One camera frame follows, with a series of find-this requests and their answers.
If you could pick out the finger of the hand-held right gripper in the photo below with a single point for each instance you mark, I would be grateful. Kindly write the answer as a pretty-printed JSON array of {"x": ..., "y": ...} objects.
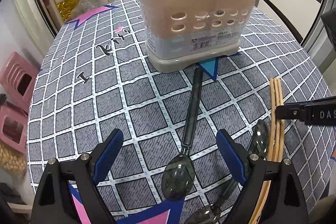
[
  {"x": 290, "y": 111},
  {"x": 315, "y": 101}
]

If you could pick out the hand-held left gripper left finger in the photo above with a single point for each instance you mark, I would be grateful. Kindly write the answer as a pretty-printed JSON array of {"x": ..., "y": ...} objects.
[{"x": 110, "y": 150}]

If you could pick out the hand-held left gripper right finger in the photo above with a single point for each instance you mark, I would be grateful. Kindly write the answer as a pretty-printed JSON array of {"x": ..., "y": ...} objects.
[{"x": 231, "y": 155}]

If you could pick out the wooden chopstick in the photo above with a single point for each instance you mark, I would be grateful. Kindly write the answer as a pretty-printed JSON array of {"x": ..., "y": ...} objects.
[
  {"x": 272, "y": 108},
  {"x": 281, "y": 108},
  {"x": 276, "y": 108}
]

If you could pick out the dark translucent spoon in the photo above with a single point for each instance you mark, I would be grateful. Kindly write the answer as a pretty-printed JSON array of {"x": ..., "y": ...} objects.
[
  {"x": 193, "y": 108},
  {"x": 258, "y": 140}
]

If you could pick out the black slotted spoon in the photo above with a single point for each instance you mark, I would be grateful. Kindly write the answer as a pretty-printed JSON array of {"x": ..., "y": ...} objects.
[{"x": 202, "y": 216}]

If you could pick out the grey checked star tablecloth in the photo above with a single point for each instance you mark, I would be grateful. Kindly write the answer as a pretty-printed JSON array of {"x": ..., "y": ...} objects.
[{"x": 105, "y": 108}]

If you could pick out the clear bag of yellow balls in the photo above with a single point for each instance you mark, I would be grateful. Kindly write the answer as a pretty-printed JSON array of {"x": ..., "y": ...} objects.
[{"x": 10, "y": 158}]

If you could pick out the low pink plastic stool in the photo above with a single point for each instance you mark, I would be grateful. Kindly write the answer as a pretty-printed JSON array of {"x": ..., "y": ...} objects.
[{"x": 10, "y": 127}]

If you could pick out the tall stack of pink stools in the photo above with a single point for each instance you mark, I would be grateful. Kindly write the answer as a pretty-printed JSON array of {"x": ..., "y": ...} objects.
[{"x": 15, "y": 77}]

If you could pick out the yellow foil package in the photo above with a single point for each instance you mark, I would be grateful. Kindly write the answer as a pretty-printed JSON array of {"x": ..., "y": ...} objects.
[{"x": 64, "y": 10}]

